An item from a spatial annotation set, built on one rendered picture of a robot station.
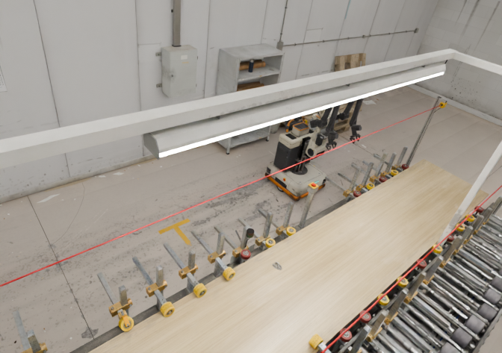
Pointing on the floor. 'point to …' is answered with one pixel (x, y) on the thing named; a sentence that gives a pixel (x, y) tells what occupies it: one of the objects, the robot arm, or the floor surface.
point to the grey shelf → (224, 80)
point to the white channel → (19, 148)
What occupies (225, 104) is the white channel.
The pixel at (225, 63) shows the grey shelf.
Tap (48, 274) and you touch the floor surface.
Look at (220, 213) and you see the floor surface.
